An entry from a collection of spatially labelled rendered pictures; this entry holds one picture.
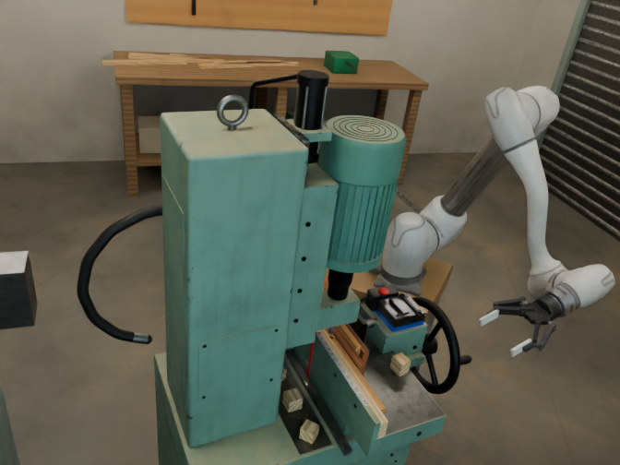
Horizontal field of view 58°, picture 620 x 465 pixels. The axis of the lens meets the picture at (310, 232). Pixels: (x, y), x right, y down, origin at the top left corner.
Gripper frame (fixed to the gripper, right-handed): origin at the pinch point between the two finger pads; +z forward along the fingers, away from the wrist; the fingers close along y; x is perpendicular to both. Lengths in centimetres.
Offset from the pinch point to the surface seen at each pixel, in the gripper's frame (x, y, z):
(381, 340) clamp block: -18.3, -4.2, 34.2
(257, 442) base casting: -19, 5, 74
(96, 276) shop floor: 50, -186, 118
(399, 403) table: -16.8, 13.3, 39.9
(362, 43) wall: 36, -313, -127
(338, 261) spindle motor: -52, -3, 41
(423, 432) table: -12.9, 20.3, 38.6
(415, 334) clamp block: -15.7, -2.7, 24.8
